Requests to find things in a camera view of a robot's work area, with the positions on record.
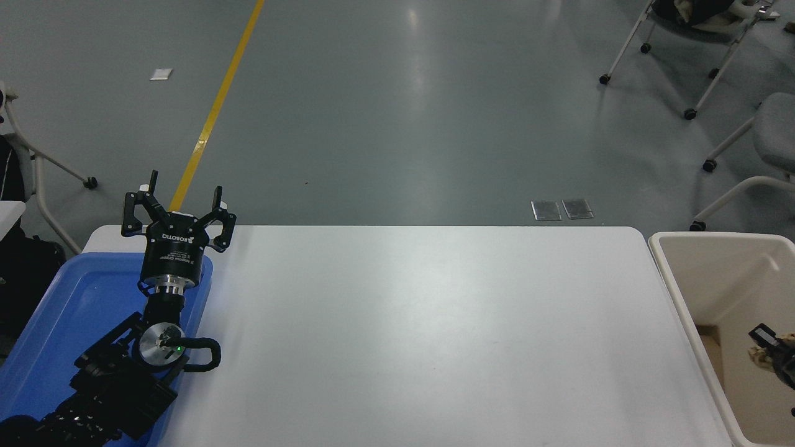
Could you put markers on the blue plastic tray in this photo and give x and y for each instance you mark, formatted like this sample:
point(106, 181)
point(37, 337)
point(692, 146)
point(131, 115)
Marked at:
point(81, 298)

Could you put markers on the metal floor plate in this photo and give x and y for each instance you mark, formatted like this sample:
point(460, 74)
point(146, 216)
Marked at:
point(546, 210)
point(577, 208)

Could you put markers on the person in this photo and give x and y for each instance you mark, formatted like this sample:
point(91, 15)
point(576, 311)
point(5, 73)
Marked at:
point(31, 267)

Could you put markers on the dark and beige coat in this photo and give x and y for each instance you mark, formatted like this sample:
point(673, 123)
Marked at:
point(702, 9)

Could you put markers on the large pale plastic bin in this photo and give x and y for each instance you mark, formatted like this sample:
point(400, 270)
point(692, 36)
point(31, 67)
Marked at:
point(714, 273)

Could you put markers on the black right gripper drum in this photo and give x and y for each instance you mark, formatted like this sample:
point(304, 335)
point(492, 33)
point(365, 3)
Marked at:
point(785, 366)

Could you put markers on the white-framed wheeled chair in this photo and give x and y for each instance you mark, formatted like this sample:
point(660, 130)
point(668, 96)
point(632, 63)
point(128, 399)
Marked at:
point(38, 186)

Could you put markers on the white side table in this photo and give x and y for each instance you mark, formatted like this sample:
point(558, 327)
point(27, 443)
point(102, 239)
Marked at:
point(9, 217)

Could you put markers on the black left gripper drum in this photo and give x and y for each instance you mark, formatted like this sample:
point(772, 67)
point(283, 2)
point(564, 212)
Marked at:
point(172, 254)

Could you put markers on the grey-seated white-legged chair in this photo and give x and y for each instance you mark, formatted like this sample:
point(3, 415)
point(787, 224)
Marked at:
point(776, 130)

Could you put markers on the tan paper ball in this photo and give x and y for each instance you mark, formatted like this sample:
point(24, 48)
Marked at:
point(759, 357)

